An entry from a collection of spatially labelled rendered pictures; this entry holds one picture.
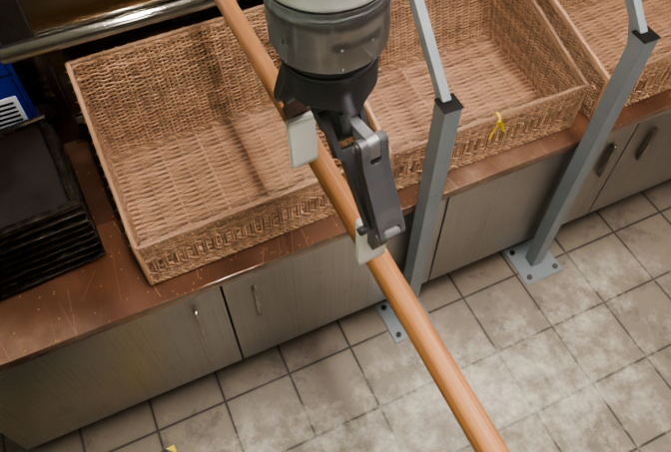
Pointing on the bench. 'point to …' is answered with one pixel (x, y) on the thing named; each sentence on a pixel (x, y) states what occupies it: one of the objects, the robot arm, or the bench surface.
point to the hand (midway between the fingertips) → (335, 201)
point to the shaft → (466, 416)
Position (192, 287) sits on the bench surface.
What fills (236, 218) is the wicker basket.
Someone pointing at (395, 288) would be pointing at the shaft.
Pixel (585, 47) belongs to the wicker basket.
